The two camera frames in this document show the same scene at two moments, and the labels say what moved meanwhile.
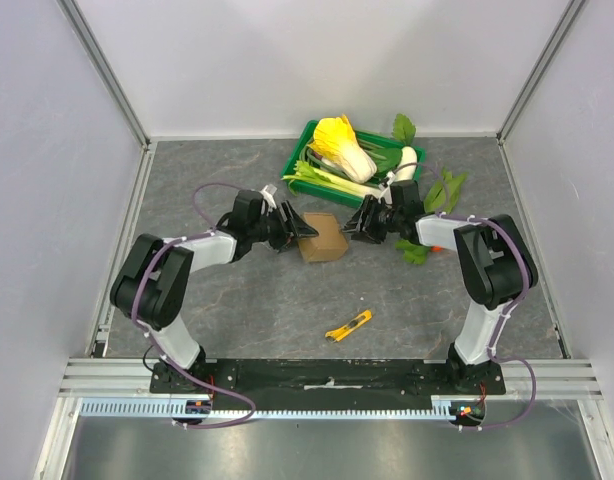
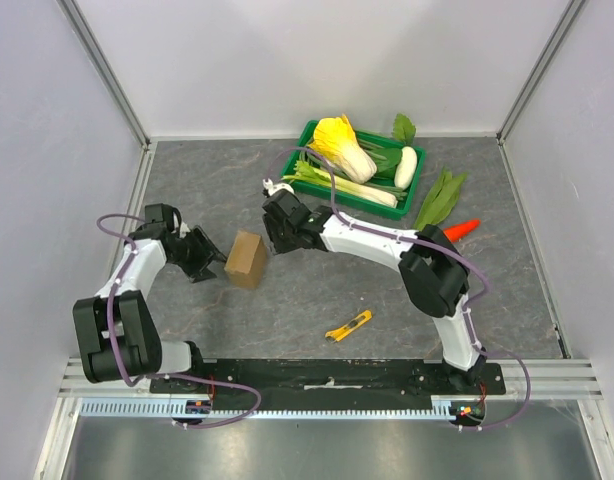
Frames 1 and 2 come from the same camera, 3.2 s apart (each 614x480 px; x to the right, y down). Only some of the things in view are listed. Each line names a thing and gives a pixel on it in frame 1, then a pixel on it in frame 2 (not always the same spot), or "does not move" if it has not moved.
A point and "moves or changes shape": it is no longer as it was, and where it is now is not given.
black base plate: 329,378 does not move
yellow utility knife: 341,332 does not move
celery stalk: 306,174 does not move
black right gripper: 375,223 → 275,232
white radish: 407,166 does not move
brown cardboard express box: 330,243 moves or changes shape
